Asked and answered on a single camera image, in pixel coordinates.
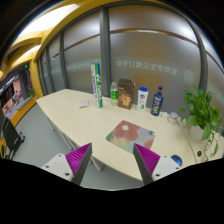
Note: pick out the potted green plant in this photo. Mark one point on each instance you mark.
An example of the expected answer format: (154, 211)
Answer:
(202, 115)

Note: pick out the green clear plastic bottle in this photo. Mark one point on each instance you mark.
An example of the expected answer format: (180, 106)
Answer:
(114, 93)

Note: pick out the small white jar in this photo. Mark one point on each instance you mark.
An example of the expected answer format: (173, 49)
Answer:
(172, 117)

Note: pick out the tall shuttlecock tube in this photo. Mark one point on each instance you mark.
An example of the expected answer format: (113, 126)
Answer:
(96, 82)

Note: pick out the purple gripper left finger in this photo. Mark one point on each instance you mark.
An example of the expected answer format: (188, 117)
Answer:
(78, 161)

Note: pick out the dark blue bottle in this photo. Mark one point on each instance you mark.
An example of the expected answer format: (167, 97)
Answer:
(157, 102)

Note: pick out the black office chair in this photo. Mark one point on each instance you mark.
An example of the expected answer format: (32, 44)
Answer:
(10, 138)

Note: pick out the brown paper box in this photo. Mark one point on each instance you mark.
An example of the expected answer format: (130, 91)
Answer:
(125, 93)

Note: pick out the floral mouse pad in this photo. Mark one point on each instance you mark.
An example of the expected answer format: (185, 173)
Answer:
(125, 135)

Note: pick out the white shampoo bottle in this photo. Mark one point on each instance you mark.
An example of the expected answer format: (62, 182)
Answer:
(142, 99)

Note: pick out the small white packet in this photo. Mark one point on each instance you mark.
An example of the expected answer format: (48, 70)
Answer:
(84, 104)

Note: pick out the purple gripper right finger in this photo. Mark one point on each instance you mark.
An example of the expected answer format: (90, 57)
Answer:
(147, 161)

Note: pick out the blue computer mouse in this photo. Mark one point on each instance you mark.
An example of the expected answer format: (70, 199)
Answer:
(177, 159)

